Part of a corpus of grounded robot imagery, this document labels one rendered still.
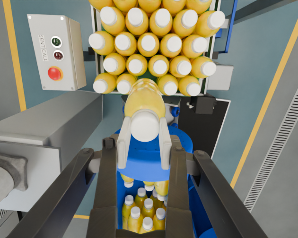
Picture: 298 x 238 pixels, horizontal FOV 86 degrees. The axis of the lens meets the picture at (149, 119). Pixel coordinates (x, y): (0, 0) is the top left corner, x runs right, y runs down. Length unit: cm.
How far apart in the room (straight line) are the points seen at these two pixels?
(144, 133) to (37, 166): 70
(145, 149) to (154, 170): 8
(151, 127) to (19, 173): 75
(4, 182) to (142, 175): 56
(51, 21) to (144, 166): 46
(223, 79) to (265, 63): 115
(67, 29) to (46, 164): 55
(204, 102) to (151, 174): 34
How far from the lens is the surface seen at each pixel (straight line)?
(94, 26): 64
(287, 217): 329
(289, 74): 210
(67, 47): 54
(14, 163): 88
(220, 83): 80
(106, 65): 50
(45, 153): 81
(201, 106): 64
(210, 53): 65
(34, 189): 96
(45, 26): 57
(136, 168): 46
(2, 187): 84
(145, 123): 20
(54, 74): 55
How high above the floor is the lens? 159
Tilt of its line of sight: 69 degrees down
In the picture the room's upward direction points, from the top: 180 degrees clockwise
